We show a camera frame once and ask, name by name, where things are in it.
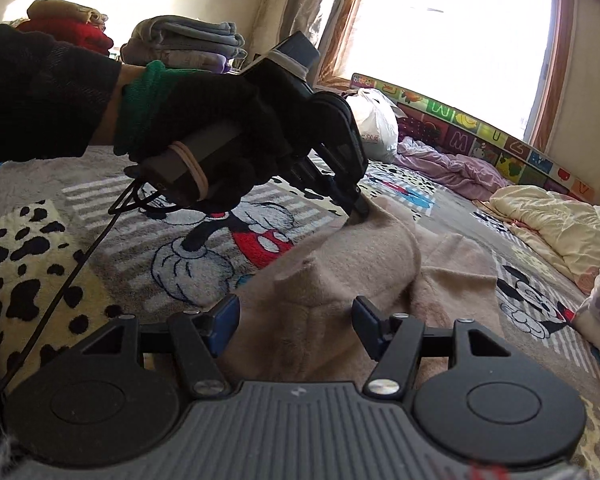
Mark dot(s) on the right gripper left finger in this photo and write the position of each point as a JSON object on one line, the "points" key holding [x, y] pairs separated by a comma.
{"points": [[199, 339]]}

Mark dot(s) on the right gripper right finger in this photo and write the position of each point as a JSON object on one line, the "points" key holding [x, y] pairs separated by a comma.
{"points": [[393, 343]]}

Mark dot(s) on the beige knit sweater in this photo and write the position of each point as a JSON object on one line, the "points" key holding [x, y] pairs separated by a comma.
{"points": [[295, 322]]}

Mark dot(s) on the dark sleeved left forearm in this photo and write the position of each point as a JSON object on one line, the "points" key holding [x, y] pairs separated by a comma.
{"points": [[56, 99]]}

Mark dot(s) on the stack of folded clothes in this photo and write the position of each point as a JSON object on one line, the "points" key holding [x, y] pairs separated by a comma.
{"points": [[181, 42]]}

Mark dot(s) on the red yellow folded clothes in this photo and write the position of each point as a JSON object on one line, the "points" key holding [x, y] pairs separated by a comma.
{"points": [[71, 22]]}

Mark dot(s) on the green gloved left hand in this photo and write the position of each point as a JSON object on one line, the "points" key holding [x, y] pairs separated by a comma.
{"points": [[163, 106]]}

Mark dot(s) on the white plastic bag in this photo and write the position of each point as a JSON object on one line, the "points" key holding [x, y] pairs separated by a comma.
{"points": [[377, 124]]}

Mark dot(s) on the colourful alphabet foam mat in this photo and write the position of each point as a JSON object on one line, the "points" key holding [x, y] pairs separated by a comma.
{"points": [[454, 132]]}

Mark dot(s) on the Mickey Mouse bed blanket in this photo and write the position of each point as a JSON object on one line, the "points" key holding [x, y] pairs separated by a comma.
{"points": [[55, 229]]}

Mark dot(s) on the purple crumpled blanket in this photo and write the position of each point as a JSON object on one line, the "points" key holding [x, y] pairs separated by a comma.
{"points": [[470, 177]]}

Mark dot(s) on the cream yellow quilt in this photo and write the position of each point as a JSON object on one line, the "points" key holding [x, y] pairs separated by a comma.
{"points": [[560, 229]]}

